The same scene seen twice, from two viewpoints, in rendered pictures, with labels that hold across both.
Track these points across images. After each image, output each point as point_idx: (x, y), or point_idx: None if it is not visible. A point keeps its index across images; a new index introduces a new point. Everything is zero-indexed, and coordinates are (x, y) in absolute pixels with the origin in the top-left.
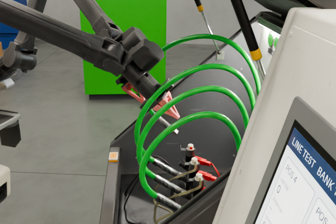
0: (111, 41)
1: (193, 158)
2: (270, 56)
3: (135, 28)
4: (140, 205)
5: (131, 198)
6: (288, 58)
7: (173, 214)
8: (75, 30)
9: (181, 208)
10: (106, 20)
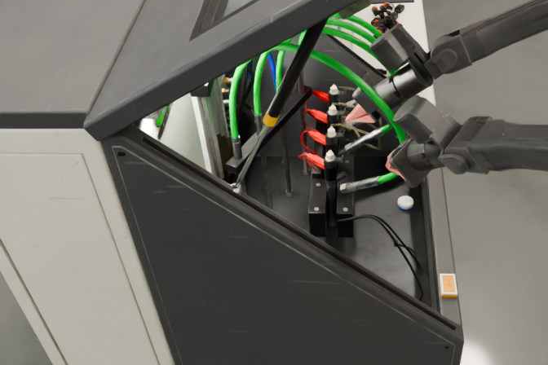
0: (449, 38)
1: (333, 129)
2: (162, 134)
3: (418, 99)
4: (396, 279)
5: (411, 292)
6: None
7: (366, 67)
8: (501, 14)
9: (360, 62)
10: (489, 122)
